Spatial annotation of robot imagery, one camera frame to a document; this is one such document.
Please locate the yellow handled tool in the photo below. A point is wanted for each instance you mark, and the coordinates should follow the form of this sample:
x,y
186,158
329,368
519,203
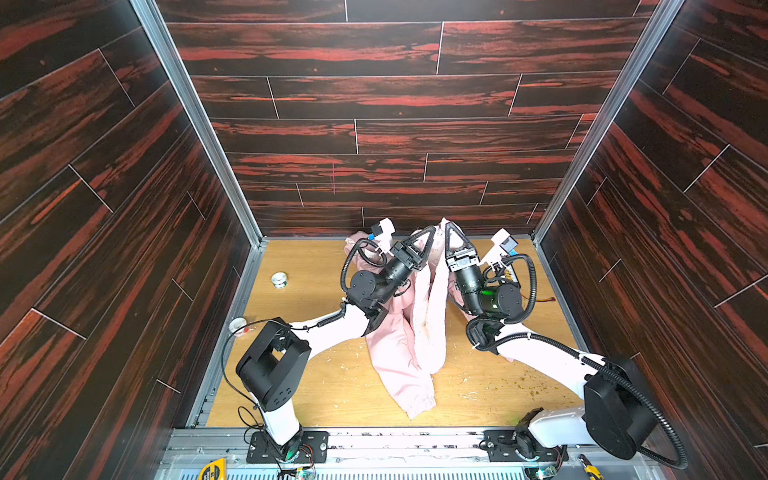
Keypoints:
x,y
591,470

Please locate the aluminium corner post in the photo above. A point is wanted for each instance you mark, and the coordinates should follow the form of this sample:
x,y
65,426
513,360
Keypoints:
x,y
160,38
655,30

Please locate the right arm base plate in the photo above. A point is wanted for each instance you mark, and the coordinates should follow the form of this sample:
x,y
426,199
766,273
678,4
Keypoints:
x,y
511,445

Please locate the pink zip jacket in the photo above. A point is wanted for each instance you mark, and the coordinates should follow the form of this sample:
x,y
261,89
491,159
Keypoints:
x,y
410,345

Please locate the yellow tape measure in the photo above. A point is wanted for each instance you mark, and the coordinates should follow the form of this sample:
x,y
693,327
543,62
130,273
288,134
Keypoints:
x,y
215,470

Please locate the aluminium corner post left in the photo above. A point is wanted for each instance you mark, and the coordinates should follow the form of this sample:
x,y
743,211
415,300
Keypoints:
x,y
160,38

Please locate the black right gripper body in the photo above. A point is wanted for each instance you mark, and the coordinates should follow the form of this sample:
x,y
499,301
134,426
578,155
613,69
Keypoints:
x,y
462,261

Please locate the aluminium front rail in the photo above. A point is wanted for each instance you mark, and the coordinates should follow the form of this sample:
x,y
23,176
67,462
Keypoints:
x,y
353,453

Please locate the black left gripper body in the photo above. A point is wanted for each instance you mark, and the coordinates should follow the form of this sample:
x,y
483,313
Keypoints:
x,y
409,255

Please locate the aluminium corner post right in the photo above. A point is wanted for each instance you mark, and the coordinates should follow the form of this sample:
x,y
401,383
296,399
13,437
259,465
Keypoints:
x,y
655,30

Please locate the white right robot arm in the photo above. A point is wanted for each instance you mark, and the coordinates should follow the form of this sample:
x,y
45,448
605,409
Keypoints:
x,y
619,413

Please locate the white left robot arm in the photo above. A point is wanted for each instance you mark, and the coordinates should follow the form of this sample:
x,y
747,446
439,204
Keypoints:
x,y
272,367

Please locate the small white tape roll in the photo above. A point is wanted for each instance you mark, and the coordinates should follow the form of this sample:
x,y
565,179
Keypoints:
x,y
279,280

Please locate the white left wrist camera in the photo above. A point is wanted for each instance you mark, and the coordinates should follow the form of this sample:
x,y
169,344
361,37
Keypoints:
x,y
382,234

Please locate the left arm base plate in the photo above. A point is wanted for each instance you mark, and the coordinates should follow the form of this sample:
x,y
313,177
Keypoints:
x,y
306,447

